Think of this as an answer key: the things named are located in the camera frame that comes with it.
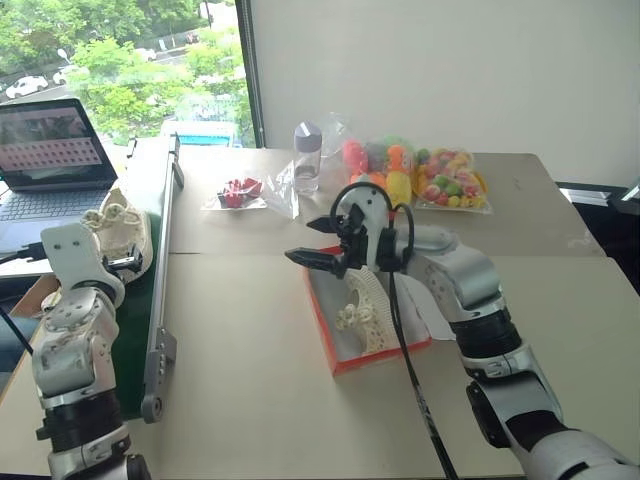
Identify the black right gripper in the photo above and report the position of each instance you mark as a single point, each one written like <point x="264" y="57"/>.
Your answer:
<point x="352" y="235"/>

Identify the orange shoebox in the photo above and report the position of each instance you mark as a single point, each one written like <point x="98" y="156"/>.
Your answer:
<point x="325" y="330"/>

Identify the plastic bag red toys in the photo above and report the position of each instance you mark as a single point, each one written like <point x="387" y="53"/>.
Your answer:
<point x="240" y="192"/>

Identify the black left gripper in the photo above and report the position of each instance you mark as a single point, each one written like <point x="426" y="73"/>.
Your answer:
<point x="125" y="261"/>

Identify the clear bottle purple cap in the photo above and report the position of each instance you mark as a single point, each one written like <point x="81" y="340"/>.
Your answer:
<point x="306" y="160"/>

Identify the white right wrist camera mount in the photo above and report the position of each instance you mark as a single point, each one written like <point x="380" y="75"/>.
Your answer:
<point x="372" y="220"/>

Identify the plastic bag toy fruits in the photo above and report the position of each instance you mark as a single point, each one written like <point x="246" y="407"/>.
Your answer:
<point x="387" y="165"/>

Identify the white knit shoe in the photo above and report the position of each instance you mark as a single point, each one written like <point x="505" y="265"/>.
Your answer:
<point x="372" y="310"/>
<point x="122" y="220"/>

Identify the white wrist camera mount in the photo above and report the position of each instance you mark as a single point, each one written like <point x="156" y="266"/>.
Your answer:
<point x="70" y="252"/>
<point x="372" y="220"/>

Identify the grey laptop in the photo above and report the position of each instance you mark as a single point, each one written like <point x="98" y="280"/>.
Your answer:
<point x="45" y="150"/>

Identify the brown cardboard box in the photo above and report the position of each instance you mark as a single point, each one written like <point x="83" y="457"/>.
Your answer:
<point x="35" y="295"/>

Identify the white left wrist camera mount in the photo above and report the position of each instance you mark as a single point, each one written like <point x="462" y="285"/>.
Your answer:
<point x="70" y="252"/>

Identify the green conveyor belt silver frame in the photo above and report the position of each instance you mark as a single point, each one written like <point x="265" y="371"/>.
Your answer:
<point x="162" y="240"/>

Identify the plastic bag colourful small fruits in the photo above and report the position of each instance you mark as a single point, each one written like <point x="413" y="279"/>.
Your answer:
<point x="450" y="180"/>

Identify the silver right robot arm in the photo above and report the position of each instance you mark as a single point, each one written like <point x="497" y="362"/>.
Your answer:
<point x="475" y="285"/>

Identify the black window frame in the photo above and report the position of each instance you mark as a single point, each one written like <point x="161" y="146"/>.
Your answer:
<point x="250" y="70"/>

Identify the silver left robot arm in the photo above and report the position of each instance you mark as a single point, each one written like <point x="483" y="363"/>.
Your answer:
<point x="75" y="350"/>

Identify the black side furniture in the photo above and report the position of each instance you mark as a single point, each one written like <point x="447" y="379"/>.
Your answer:
<point x="600" y="197"/>

